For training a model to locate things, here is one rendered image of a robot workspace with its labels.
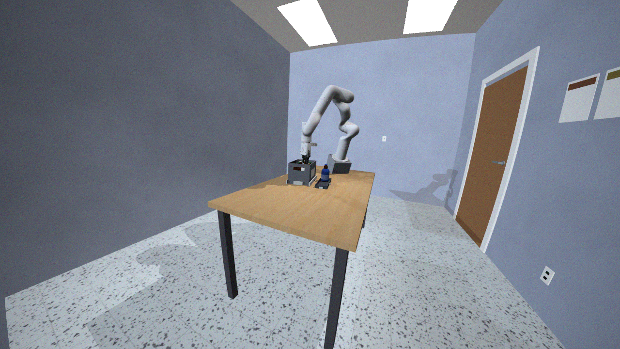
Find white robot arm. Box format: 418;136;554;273
301;85;359;162

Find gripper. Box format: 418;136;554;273
300;143;311;164

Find blue bottle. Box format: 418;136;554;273
321;164;329;182

